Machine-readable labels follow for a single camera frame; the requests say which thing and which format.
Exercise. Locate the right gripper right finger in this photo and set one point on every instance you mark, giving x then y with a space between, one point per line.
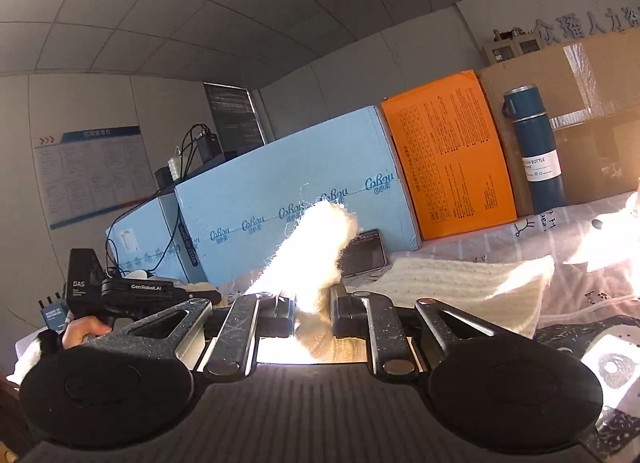
489 386

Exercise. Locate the cream knitted sweater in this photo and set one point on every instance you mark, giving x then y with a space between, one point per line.
305 266

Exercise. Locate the person's left hand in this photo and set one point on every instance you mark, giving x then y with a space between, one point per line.
77 331

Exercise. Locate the small dark blue box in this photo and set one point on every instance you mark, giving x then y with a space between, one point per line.
54 311

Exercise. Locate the pink striped bed sheet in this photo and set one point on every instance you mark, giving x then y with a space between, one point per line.
590 308

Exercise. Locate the small black adapter box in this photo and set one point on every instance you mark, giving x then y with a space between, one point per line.
163 178

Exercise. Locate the white power strip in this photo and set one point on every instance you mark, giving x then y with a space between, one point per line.
174 166

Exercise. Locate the large light blue carton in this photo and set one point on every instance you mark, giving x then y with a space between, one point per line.
238 213

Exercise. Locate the black power adapter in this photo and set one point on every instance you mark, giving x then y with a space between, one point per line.
208 146

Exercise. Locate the black smartphone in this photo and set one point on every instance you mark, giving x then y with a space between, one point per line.
363 254

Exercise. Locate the blue thermos bottle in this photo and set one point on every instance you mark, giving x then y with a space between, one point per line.
524 107

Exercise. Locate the orange cardboard box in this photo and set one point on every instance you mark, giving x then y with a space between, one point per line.
451 156

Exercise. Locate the brown cardboard box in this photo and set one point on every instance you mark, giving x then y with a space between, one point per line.
590 90

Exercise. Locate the wall notice board poster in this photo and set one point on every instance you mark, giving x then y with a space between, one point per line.
88 173

